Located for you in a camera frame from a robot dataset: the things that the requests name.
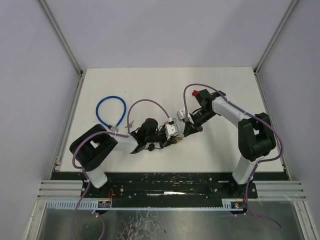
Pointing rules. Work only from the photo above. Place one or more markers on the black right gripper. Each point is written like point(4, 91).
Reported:
point(190, 125)

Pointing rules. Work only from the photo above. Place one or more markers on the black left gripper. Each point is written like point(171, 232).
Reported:
point(164, 139)

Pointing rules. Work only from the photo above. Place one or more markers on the large brass padlock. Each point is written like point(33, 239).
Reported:
point(179, 138)

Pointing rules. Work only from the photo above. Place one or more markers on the red cable padlock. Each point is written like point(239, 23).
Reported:
point(195, 93)

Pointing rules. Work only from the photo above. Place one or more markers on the blue cable lock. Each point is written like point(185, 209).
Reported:
point(110, 111)

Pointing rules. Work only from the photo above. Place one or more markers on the black-headed keys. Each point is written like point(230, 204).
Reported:
point(151, 147)

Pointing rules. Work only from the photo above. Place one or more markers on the blue lock keys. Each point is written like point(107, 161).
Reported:
point(128, 126)

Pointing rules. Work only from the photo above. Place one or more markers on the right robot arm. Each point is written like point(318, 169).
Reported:
point(255, 136)

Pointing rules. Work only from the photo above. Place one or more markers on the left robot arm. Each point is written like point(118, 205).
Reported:
point(94, 146)

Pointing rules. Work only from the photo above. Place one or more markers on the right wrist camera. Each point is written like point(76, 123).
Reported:
point(182, 116)

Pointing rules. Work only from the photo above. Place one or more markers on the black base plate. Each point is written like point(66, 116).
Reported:
point(170, 190)

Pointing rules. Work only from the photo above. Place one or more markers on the grey slotted cable duct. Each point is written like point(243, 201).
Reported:
point(97, 205)

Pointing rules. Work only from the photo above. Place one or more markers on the aluminium frame post left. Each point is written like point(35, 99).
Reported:
point(60, 36)

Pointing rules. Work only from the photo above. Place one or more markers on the aluminium frame post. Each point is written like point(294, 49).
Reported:
point(60, 36)
point(276, 35)

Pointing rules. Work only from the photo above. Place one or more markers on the aluminium frame post right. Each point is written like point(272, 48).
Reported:
point(276, 35)

